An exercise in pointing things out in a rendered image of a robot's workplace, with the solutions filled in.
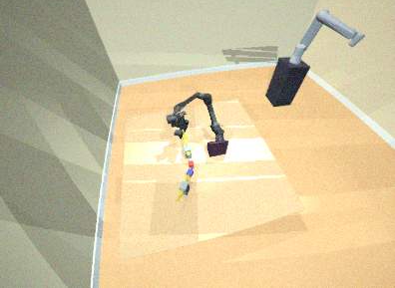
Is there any olive yellow long bar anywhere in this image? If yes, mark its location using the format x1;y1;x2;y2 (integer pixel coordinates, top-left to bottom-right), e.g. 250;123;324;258
183;130;192;159

